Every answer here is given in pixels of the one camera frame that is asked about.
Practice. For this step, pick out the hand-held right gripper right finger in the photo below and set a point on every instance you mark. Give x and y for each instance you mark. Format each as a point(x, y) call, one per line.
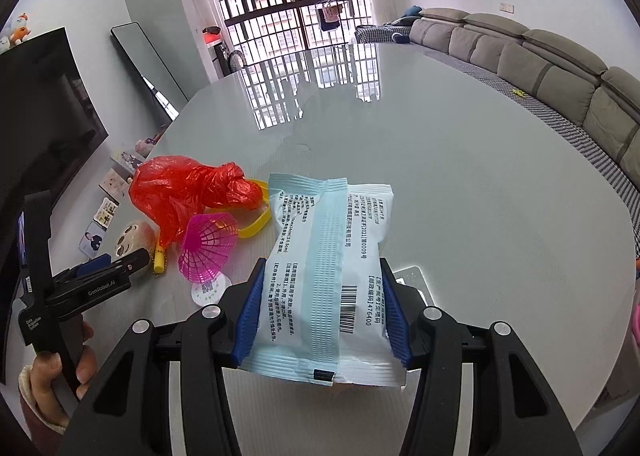
point(395, 321)

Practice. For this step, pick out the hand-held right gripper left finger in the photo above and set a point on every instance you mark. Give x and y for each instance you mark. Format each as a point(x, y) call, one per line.
point(250, 316)

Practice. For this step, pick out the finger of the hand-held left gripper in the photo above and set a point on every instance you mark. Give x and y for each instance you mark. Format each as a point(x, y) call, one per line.
point(95, 263)
point(132, 263)

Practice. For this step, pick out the round panda face toy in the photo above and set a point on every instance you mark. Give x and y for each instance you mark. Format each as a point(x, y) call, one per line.
point(132, 236)

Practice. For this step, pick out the red plastic bag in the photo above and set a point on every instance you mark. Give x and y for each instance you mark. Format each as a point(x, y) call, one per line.
point(175, 191)

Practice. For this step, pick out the yellow plastic lid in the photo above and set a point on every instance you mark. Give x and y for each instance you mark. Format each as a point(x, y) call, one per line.
point(257, 226)

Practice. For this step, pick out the white blue face mask packet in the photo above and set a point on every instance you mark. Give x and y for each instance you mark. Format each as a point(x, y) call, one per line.
point(325, 261)

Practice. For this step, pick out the person's left hand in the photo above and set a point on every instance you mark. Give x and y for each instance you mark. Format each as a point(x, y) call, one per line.
point(45, 376)

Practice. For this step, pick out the small yellow plastic piece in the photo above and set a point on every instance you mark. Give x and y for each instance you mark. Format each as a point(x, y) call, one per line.
point(159, 261)

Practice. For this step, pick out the white round printed disc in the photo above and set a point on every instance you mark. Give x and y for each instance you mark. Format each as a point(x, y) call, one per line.
point(210, 292)

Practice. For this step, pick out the pink plastic mesh cone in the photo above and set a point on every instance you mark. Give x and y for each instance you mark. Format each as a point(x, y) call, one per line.
point(207, 248)

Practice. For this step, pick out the small pink plush toy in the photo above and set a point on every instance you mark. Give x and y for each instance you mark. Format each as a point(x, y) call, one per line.
point(145, 146)

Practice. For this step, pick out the row of picture cards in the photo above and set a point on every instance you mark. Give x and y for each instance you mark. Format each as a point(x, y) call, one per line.
point(150, 136)

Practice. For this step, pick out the black television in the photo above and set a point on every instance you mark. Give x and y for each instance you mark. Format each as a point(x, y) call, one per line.
point(45, 106)

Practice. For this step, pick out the tall standing mirror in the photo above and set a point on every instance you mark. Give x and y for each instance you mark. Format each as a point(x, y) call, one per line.
point(145, 66)

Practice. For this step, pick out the standing fan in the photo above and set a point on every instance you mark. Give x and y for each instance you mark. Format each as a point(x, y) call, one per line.
point(235, 61)

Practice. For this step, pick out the orange white plush toy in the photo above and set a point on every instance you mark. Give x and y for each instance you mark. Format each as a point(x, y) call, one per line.
point(19, 28)

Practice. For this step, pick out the red topped appliance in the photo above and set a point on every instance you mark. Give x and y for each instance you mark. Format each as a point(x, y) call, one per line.
point(212, 36)

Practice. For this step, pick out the grey sofa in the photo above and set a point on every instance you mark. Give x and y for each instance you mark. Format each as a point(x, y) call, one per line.
point(540, 61)

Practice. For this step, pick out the blue cloth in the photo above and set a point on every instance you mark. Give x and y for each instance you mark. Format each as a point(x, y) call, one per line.
point(411, 12)

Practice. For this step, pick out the small hanging laundry rack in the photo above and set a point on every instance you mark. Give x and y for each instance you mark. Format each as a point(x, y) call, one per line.
point(330, 13)

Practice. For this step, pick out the photo frame dark figure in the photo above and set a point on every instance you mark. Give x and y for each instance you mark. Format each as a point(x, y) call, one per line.
point(92, 238)

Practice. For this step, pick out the photo frame yellow print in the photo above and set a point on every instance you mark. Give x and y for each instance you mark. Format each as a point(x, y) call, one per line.
point(106, 211)

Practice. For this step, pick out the photo frame pink print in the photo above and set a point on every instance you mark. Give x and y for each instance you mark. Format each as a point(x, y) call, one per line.
point(114, 184)

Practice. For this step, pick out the photo frame cartoon figure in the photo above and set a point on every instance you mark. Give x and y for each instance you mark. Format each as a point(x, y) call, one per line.
point(126, 162)

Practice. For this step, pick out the white wall switch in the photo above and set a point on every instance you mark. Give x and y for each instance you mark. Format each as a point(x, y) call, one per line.
point(506, 7)

